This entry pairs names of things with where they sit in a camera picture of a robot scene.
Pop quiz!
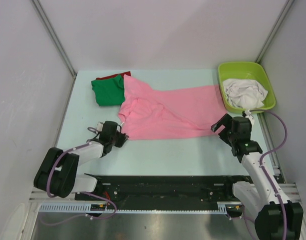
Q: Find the pink t shirt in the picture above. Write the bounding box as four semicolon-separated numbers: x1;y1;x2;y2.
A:
118;76;227;140

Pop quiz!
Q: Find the green plastic basin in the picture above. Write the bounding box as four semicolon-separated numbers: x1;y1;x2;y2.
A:
218;61;276;114

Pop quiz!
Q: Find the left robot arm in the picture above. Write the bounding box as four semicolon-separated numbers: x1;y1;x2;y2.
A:
33;121;129;200

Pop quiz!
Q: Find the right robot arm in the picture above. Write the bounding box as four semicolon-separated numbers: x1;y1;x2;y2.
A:
211;111;304;240

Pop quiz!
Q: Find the white t shirt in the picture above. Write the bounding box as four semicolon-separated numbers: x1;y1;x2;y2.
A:
222;78;268;109

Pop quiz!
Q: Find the folded green t shirt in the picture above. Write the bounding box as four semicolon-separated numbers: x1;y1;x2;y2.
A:
91;75;125;107

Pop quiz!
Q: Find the folded red t shirt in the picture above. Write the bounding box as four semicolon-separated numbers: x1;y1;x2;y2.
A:
96;71;131;81

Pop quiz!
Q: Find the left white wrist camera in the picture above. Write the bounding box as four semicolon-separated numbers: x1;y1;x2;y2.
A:
96;121;104;132

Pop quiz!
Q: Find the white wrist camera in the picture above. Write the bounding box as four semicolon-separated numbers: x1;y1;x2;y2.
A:
96;121;104;132
242;109;255;126

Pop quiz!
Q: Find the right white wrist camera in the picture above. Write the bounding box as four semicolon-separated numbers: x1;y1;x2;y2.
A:
242;109;255;126

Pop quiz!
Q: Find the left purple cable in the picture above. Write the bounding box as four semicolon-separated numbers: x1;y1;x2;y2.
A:
40;126;118;226

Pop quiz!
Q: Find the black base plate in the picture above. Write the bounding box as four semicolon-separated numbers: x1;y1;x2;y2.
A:
75;174;285;208

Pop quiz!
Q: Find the slotted cable duct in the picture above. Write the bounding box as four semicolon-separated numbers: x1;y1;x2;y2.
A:
39;202;245;215

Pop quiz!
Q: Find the right aluminium frame post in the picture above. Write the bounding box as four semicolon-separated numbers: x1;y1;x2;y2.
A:
255;0;297;65

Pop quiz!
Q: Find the aluminium frame post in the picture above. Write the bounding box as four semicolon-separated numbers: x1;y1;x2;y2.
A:
255;0;297;65
30;0;77;79

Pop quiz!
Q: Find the left aluminium frame post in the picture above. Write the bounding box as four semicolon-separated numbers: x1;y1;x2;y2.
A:
30;0;77;79

